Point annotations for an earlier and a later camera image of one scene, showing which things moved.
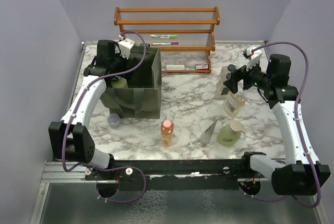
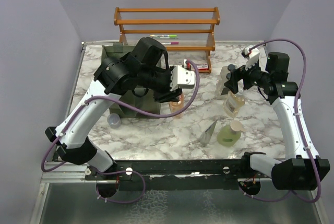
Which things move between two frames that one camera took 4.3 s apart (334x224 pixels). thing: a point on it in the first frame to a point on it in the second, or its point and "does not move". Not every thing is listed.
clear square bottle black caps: (225, 74) does not move
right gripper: (237, 74) does not move
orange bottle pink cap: (167, 131) to (175, 106)
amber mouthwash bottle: (234, 103) does not move
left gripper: (132, 65) to (167, 95)
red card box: (201, 67) does not move
